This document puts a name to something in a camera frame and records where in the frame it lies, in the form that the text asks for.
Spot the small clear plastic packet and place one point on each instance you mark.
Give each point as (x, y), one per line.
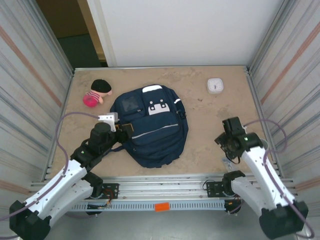
(227, 164)

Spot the navy blue backpack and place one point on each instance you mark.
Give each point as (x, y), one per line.
(155, 140)

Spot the plush doll with black hair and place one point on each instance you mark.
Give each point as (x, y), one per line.
(96, 96)

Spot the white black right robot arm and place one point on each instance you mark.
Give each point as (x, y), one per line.
(260, 175)

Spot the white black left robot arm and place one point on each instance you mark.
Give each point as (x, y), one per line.
(62, 185)

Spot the white square clock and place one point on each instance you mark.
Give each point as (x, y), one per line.
(215, 85)

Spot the orange tag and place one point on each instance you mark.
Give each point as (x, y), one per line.
(162, 207)

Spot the aluminium rail frame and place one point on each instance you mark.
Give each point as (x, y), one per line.
(162, 186)

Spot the white door frame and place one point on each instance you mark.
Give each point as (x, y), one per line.
(105, 37)

